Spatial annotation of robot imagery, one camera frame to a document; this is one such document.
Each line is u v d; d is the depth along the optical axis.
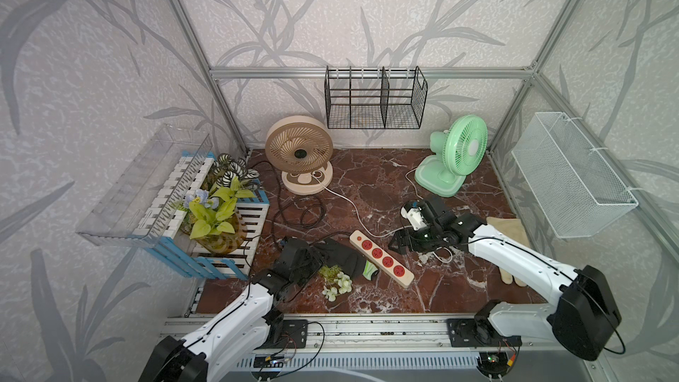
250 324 0.53
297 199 1.04
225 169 0.80
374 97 1.05
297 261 0.68
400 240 0.71
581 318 0.40
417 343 0.73
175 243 0.65
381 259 0.85
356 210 0.99
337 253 0.89
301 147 0.89
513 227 0.95
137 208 0.67
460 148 0.87
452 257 0.87
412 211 0.75
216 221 0.71
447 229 0.60
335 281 0.81
